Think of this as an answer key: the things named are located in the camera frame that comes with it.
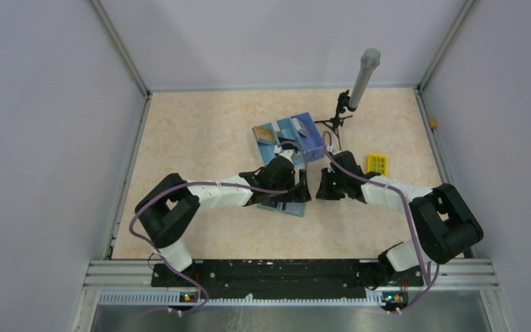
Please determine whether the green leather card holder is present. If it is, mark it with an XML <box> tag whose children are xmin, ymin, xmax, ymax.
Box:
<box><xmin>257</xmin><ymin>202</ymin><xmax>306</xmax><ymax>217</ymax></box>

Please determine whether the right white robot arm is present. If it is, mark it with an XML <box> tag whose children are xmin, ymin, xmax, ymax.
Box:
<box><xmin>317</xmin><ymin>151</ymin><xmax>484</xmax><ymax>285</ymax></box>

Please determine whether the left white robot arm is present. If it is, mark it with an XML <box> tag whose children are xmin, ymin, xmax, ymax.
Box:
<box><xmin>134</xmin><ymin>149</ymin><xmax>311</xmax><ymax>286</ymax></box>

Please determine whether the light blue card tray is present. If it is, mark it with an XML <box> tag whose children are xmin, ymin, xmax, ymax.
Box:
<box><xmin>254</xmin><ymin>123</ymin><xmax>279</xmax><ymax>165</ymax></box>

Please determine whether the middle blue card tray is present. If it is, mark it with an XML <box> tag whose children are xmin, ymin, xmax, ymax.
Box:
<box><xmin>272</xmin><ymin>117</ymin><xmax>306</xmax><ymax>165</ymax></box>

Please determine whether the purple card tray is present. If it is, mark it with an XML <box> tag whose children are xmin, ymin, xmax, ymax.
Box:
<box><xmin>291</xmin><ymin>112</ymin><xmax>325</xmax><ymax>163</ymax></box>

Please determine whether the coloured toy brick block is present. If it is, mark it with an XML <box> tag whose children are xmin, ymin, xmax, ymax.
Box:
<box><xmin>366</xmin><ymin>154</ymin><xmax>388</xmax><ymax>176</ymax></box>

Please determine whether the grey cylinder on tripod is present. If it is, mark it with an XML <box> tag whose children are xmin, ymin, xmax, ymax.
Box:
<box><xmin>347</xmin><ymin>48</ymin><xmax>381</xmax><ymax>111</ymax></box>

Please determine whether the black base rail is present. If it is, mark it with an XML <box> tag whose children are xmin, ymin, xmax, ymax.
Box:
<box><xmin>151</xmin><ymin>259</ymin><xmax>425</xmax><ymax>299</ymax></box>

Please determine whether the small brown wall piece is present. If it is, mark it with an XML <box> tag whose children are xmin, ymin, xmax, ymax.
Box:
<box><xmin>427</xmin><ymin>116</ymin><xmax>438</xmax><ymax>130</ymax></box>

